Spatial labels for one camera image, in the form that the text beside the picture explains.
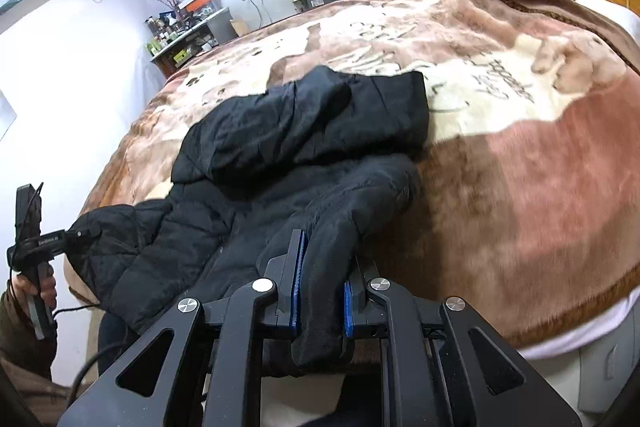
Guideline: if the black padded jacket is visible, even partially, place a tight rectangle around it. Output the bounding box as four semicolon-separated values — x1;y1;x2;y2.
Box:
70;66;428;372

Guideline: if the person's left hand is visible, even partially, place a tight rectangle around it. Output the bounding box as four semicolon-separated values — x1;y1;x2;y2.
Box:
12;265;58;313

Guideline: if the brown plush bed blanket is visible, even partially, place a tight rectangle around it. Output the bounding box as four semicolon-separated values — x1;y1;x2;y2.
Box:
79;0;639;348

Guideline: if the white bed sheet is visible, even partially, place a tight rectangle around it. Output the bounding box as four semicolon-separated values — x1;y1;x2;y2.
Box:
518;286;640;361

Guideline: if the orange storage box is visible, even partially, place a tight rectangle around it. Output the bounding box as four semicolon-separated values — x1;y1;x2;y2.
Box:
186;0;216;13

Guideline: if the white pillow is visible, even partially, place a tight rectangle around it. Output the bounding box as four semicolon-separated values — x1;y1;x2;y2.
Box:
576;0;640;38

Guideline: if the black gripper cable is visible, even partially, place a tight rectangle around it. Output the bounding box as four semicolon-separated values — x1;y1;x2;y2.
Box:
51;302;132;408

